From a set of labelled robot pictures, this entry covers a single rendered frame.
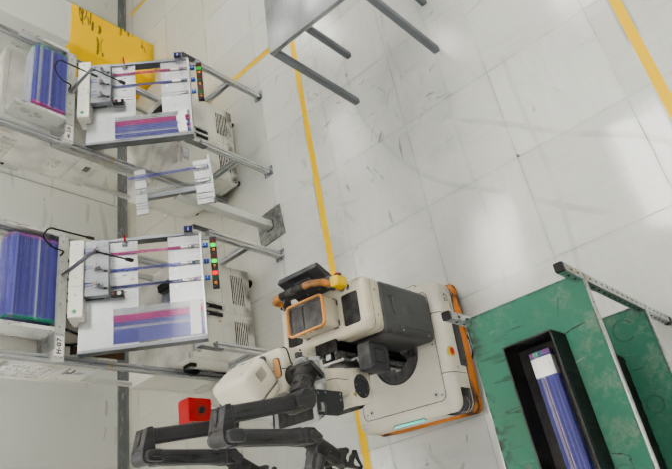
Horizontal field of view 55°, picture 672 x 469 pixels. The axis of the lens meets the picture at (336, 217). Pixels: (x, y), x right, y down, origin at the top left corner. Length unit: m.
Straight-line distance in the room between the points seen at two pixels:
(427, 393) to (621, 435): 1.32
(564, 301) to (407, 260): 1.70
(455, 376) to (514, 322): 0.97
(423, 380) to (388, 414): 0.27
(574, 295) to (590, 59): 1.72
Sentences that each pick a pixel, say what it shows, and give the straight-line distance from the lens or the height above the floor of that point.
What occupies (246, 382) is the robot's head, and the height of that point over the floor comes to 1.38.
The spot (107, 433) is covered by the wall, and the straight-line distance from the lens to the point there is 5.61.
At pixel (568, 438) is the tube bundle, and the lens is 2.12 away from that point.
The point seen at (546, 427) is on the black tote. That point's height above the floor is 0.96.
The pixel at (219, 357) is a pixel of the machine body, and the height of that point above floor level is 0.38.
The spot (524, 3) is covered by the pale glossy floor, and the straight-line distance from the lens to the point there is 4.00.
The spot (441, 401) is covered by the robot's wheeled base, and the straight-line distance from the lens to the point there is 3.18.
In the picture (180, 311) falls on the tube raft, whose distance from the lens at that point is 3.84.
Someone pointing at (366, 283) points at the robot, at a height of 0.79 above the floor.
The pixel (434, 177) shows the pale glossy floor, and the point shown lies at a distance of 3.81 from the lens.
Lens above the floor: 2.95
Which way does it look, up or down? 44 degrees down
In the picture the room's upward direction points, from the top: 68 degrees counter-clockwise
